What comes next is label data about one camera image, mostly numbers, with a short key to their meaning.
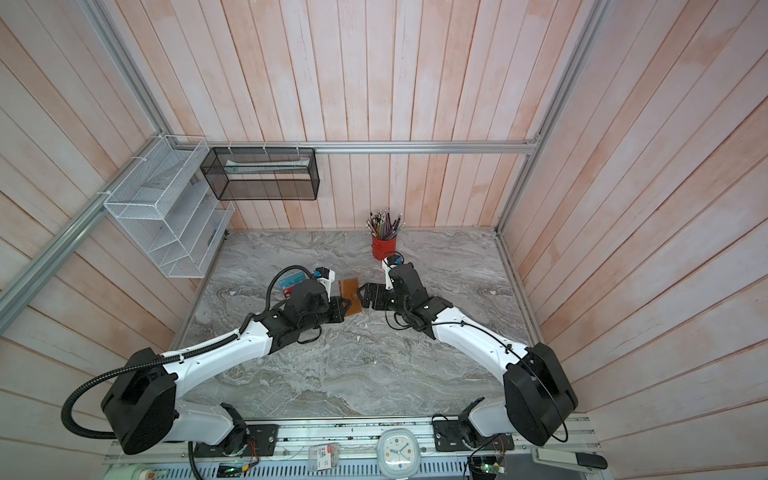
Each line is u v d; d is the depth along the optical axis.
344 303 0.83
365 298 0.74
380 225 1.00
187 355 0.46
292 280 0.95
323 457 0.70
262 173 0.97
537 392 0.41
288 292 0.95
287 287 0.94
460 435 0.66
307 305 0.64
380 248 1.05
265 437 0.73
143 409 0.41
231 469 0.70
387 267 0.76
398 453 0.70
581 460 0.67
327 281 0.76
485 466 0.71
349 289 0.83
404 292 0.64
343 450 0.73
